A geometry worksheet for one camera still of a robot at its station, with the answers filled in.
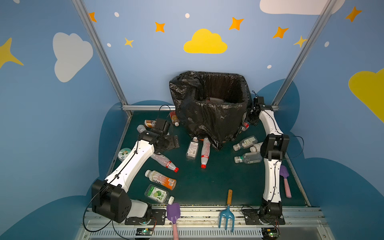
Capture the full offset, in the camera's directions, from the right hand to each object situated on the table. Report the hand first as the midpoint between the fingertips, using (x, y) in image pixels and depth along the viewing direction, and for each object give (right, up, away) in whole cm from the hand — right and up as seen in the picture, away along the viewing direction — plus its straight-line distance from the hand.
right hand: (246, 116), depth 107 cm
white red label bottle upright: (-30, -24, -13) cm, 41 cm away
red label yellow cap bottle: (0, -7, +1) cm, 7 cm away
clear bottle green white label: (-3, -18, -9) cm, 21 cm away
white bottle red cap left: (-76, -9, -2) cm, 77 cm away
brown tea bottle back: (-52, -2, +4) cm, 52 cm away
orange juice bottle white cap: (-56, -37, -25) cm, 72 cm away
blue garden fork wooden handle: (-21, -52, -32) cm, 64 cm away
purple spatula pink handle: (+17, -35, -19) cm, 43 cm away
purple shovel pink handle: (-48, -52, -31) cm, 78 cm away
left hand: (-50, -17, -25) cm, 59 cm away
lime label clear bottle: (-57, -44, -28) cm, 77 cm away
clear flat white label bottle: (-39, -22, -11) cm, 46 cm away
